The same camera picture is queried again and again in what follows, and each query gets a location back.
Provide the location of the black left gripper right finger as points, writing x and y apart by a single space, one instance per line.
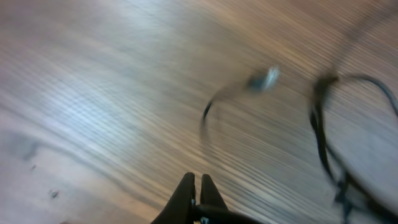
212 208

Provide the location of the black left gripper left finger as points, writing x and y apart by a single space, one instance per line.
178 209

